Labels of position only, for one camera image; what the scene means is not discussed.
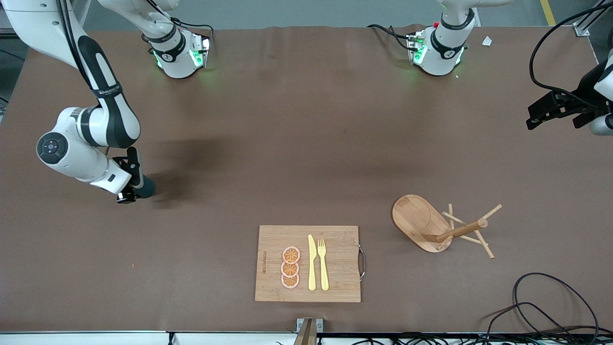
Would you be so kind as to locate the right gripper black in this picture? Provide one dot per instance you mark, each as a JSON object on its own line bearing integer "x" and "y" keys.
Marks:
{"x": 127, "y": 196}

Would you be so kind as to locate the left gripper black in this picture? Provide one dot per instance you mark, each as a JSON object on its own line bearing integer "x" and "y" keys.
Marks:
{"x": 585, "y": 88}

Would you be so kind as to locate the teal ribbed cup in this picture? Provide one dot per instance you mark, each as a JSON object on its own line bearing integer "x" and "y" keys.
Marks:
{"x": 146, "y": 188}

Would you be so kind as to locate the white paper scrap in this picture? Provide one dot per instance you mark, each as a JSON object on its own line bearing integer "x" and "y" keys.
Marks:
{"x": 487, "y": 41}

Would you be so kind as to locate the wooden mug tree stand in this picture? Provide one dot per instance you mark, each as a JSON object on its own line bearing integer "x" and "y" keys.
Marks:
{"x": 421, "y": 223}

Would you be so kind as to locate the orange slice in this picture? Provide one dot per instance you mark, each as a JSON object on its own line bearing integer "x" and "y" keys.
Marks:
{"x": 291, "y": 254}

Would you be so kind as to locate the yellow plastic knife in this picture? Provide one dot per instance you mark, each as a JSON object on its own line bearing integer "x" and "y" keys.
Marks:
{"x": 312, "y": 268}

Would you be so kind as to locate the yellow plastic fork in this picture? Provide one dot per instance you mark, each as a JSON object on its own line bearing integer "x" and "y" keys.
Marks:
{"x": 323, "y": 273}

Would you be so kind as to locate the bamboo cutting board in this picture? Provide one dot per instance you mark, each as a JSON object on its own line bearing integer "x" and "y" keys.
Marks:
{"x": 340, "y": 268}

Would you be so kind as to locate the aluminium frame profile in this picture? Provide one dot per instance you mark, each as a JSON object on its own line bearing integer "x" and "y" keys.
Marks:
{"x": 586, "y": 24}

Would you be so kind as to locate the aluminium camera post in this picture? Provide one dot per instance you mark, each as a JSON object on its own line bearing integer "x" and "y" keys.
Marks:
{"x": 306, "y": 333}

